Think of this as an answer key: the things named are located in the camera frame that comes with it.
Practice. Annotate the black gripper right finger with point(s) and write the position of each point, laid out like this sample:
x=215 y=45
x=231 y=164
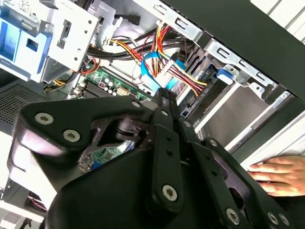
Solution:
x=214 y=171

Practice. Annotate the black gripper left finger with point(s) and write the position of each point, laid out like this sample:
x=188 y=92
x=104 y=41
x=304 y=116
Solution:
x=59 y=114

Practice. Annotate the bare person hand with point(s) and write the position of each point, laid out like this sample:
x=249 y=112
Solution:
x=283 y=174

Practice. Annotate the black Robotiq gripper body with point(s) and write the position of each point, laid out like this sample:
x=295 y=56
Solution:
x=107 y=202

